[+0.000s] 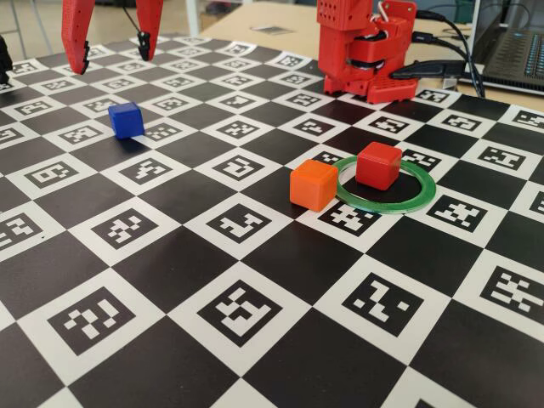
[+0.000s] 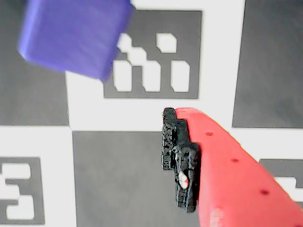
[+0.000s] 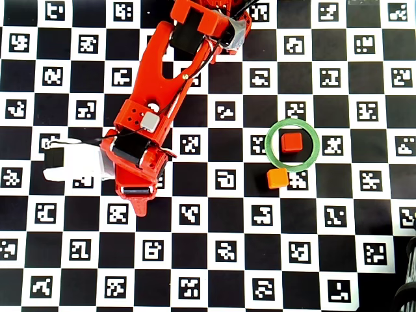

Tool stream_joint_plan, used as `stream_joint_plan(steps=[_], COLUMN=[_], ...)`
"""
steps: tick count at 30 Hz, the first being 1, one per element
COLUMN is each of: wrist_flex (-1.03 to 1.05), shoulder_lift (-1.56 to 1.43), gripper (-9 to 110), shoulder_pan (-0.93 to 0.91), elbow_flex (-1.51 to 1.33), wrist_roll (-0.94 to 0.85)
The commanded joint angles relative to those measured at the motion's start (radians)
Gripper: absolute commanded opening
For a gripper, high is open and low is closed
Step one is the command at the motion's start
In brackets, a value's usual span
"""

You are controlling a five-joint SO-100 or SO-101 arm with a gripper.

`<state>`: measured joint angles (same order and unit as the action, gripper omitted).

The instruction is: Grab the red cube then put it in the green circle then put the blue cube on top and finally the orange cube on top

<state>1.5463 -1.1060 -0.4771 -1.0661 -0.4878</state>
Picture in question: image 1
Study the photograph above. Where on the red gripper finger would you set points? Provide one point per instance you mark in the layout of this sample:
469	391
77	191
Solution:
76	30
149	21

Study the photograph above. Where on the blue cube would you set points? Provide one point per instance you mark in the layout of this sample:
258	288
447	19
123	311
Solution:
126	121

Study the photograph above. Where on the orange cube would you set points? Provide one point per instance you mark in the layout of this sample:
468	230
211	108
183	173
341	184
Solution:
312	187

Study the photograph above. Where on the red cube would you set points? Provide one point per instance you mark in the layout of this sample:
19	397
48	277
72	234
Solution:
378	168

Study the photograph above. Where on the red perforated robot base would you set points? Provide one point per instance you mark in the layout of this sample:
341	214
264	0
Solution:
391	91

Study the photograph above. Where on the white table leg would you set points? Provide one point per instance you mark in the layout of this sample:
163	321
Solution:
192	17

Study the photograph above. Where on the black white marker checkerboard mat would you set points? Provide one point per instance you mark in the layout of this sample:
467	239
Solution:
170	272

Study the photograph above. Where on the large black power plug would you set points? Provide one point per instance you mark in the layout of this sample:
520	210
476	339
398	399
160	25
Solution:
425	70

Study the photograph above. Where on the green box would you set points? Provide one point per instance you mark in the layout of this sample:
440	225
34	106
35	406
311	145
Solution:
465	8

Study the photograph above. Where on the dark laptop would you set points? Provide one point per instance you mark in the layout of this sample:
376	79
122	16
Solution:
510	47

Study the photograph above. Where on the black camera stand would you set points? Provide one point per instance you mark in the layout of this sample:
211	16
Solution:
4	59

